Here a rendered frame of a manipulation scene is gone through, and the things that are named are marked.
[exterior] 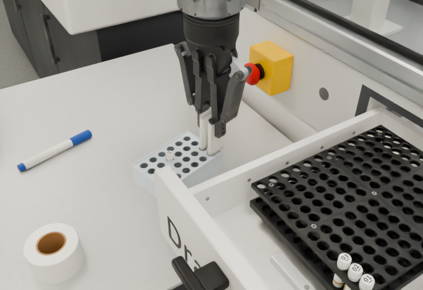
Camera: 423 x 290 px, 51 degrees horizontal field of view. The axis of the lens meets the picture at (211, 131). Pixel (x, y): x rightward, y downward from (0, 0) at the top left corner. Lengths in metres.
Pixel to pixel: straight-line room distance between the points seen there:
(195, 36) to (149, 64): 0.49
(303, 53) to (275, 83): 0.07
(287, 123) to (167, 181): 0.41
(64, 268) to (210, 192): 0.22
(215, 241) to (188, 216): 0.04
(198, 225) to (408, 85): 0.34
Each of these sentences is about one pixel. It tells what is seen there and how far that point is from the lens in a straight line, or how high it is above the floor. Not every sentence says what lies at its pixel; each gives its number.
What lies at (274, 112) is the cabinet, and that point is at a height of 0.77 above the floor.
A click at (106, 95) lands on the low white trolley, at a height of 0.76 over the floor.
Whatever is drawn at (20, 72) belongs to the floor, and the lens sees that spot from 2.77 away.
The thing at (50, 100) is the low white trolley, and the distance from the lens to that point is 0.98.
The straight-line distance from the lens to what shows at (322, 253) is 0.48.
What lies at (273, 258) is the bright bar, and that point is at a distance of 0.53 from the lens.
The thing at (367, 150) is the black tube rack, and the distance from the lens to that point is 0.61.
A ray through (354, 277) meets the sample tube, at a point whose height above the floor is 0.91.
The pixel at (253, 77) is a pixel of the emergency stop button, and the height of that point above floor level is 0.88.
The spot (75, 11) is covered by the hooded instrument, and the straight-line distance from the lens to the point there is 1.12.
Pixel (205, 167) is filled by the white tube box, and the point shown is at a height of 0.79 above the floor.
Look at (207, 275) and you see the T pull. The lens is 0.43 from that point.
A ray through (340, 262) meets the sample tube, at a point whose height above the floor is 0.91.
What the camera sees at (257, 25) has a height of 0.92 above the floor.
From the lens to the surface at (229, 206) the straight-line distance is 0.58.
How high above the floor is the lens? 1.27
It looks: 38 degrees down
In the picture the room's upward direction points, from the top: straight up
